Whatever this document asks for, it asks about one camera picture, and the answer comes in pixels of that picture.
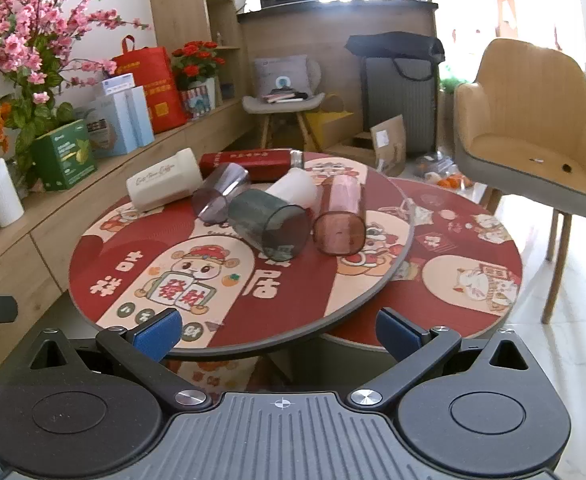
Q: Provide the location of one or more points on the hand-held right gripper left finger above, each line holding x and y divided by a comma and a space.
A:
157, 334

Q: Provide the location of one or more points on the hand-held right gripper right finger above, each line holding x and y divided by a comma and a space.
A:
397, 332

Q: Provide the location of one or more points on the pink transparent cup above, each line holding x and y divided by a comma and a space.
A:
340, 210

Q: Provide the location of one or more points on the grey transparent cup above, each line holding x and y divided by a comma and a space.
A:
218, 192

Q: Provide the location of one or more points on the dark green transparent cup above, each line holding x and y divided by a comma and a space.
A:
268, 222

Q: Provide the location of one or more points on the white frosted cup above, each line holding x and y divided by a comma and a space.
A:
295, 187

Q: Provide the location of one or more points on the wooden sideboard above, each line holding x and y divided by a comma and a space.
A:
23, 250

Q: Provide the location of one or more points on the tall round red printed table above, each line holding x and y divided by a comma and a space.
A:
138, 260

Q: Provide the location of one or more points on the low round red printed table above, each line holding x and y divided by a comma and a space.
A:
453, 260

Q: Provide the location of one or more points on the white ribbed vase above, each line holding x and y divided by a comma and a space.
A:
1, 192

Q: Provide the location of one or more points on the cream white bottle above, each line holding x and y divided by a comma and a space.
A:
160, 182

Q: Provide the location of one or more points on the green box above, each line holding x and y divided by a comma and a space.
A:
63, 157

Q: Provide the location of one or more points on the bag of orange fruit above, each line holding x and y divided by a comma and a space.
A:
445, 175

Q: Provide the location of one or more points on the brown cardboard envelope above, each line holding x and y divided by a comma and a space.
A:
390, 142

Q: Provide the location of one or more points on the red thermos bottle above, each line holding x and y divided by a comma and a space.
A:
253, 162

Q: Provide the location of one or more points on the cardboard boxes on floor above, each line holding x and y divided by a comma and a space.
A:
333, 127

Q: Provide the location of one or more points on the white and blue boxes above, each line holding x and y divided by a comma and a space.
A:
118, 120

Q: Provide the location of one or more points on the grey ribbed suitcase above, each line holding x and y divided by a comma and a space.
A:
400, 110

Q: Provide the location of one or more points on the yellow armchair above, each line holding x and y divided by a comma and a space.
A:
518, 125

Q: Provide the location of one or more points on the red gift bag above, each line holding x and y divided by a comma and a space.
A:
155, 87

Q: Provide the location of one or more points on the grey chair with wooden legs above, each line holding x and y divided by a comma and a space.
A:
285, 107

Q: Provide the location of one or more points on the stack of books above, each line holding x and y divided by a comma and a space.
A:
283, 95

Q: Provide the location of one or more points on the pink blossom branches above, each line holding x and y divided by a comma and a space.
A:
28, 45

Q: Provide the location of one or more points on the red roses in pot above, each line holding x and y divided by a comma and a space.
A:
198, 67

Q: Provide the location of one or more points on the grey printed pillow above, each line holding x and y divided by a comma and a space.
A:
280, 74

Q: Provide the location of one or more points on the black bag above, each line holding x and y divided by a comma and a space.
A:
395, 47

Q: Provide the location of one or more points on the wooden counter with dark top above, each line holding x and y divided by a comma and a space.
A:
323, 30

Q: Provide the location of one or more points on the wooden shelf unit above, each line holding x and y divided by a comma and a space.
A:
183, 5

